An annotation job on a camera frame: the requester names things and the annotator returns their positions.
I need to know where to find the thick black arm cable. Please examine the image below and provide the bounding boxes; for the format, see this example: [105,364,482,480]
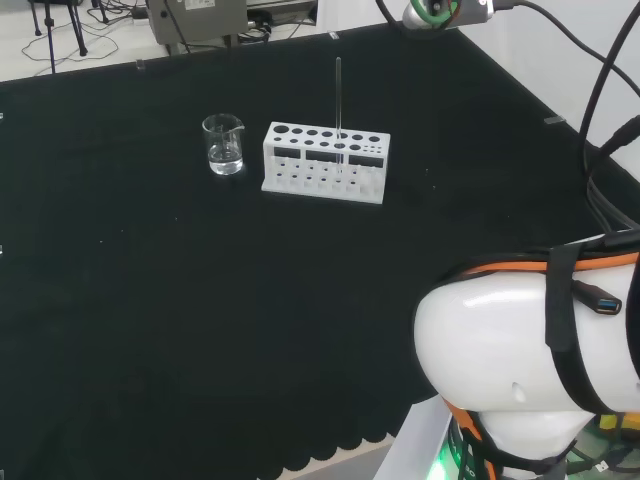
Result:
[509,0,640,236]

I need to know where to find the black plug with blue socket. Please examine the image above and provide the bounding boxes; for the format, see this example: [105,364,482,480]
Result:
[573,279,624,317]

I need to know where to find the grey equipment cabinet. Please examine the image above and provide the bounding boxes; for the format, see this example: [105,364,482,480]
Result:
[147,0,250,54]

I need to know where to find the clear glass rod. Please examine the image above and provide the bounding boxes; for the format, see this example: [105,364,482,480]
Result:
[334,57,345,179]

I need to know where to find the white test tube rack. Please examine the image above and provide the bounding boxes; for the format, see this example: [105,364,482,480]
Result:
[260,121,391,206]

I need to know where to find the small clear glass beaker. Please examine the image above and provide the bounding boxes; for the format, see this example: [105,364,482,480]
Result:
[201,114,246,177]

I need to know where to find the black table cloth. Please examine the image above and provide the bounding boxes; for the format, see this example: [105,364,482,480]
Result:
[0,22,640,480]

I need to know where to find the thin floor cable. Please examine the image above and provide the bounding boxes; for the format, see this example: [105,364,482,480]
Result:
[19,0,151,64]

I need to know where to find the black tripod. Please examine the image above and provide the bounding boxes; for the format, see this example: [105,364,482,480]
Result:
[27,0,90,57]

